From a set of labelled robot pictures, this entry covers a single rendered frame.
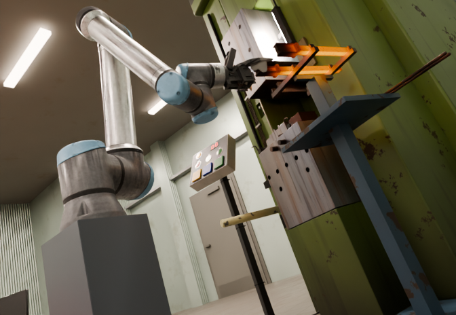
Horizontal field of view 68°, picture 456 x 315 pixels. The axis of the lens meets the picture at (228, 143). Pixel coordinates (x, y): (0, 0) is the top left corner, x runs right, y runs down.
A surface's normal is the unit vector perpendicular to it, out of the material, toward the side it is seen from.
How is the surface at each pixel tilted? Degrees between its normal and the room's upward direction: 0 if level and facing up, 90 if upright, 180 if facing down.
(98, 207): 70
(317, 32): 90
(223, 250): 90
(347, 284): 90
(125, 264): 90
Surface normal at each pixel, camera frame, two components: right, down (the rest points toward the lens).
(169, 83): -0.37, -0.14
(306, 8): -0.85, 0.10
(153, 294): 0.72, -0.46
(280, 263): -0.62, -0.08
